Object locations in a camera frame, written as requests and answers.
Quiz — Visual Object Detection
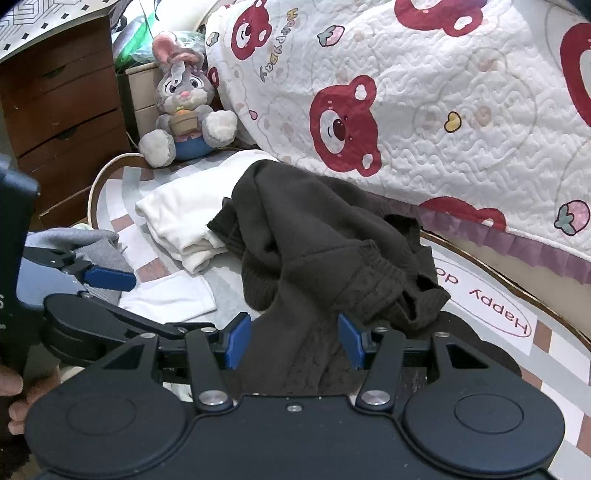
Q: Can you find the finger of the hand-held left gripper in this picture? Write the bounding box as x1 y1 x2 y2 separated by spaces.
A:
23 246 137 292
110 306 188 341

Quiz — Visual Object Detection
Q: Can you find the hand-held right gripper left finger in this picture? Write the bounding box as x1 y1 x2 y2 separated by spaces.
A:
99 312 253 413

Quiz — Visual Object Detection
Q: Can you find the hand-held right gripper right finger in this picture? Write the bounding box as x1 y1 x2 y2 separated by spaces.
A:
337 313 493 413

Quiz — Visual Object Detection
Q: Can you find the dark brown knit sweater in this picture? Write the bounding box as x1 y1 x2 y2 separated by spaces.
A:
207 159 467 398

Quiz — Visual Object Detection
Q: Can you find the person's left hand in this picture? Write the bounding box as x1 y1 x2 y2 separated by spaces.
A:
0 364 62 437

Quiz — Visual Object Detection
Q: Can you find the small white cloth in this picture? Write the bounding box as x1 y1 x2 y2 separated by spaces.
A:
119 270 218 324

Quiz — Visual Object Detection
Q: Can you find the grey garment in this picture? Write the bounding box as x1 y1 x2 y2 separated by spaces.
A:
25 226 136 305

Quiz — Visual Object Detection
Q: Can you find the cream white folded garment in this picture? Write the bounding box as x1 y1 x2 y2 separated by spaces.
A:
135 150 283 276

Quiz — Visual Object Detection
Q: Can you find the brown wooden drawer cabinet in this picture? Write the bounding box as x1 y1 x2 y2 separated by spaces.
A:
0 16 133 230

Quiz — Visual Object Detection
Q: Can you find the beige mattress side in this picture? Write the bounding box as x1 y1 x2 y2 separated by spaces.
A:
418 222 591 333

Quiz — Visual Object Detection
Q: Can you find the small beige cabinet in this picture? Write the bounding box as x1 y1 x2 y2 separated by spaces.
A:
115 62 163 145

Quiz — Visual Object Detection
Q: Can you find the grey plush rabbit toy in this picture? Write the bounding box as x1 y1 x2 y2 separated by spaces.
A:
139 31 239 168

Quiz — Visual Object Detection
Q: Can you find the checkered bed mat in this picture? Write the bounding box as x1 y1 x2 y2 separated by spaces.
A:
85 152 591 462

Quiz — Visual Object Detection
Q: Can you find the green plastic bag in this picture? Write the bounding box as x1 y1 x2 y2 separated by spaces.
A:
113 9 204 71

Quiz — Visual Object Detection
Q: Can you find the white bear print quilt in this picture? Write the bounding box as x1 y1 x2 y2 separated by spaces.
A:
203 0 591 288

